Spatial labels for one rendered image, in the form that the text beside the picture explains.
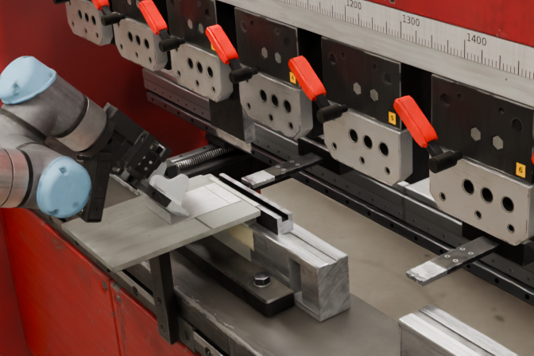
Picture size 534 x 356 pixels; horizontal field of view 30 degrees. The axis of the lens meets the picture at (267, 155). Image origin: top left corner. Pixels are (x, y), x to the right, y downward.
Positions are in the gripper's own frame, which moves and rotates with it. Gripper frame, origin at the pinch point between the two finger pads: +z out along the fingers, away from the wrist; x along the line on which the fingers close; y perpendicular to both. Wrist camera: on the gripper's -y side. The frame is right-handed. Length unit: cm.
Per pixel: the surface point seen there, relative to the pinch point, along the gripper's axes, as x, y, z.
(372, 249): 107, 28, 157
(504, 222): -62, 20, -8
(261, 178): -0.1, 12.8, 11.4
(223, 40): -11.1, 23.6, -18.2
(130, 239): -4.0, -7.5, -5.4
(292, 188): 164, 32, 161
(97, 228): 2.7, -9.4, -7.1
